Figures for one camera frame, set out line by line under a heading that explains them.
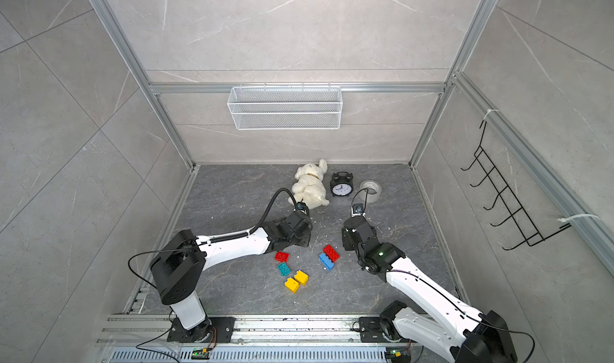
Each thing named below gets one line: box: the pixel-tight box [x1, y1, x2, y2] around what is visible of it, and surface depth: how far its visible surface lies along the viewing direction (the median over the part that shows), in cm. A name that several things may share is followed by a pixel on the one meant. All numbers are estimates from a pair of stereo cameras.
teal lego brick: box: [276, 262, 292, 277], surface depth 87 cm
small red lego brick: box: [275, 251, 291, 263], surface depth 89 cm
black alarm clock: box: [329, 171, 354, 197], surface depth 104 cm
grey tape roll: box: [359, 179, 383, 204], surface depth 109 cm
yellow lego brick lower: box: [283, 277, 300, 294], surface depth 82 cm
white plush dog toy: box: [287, 158, 330, 210], surface depth 102 cm
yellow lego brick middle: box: [293, 269, 310, 287], surface depth 84 cm
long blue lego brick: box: [318, 252, 335, 272], surface depth 87 cm
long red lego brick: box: [322, 244, 341, 264], surface depth 90 cm
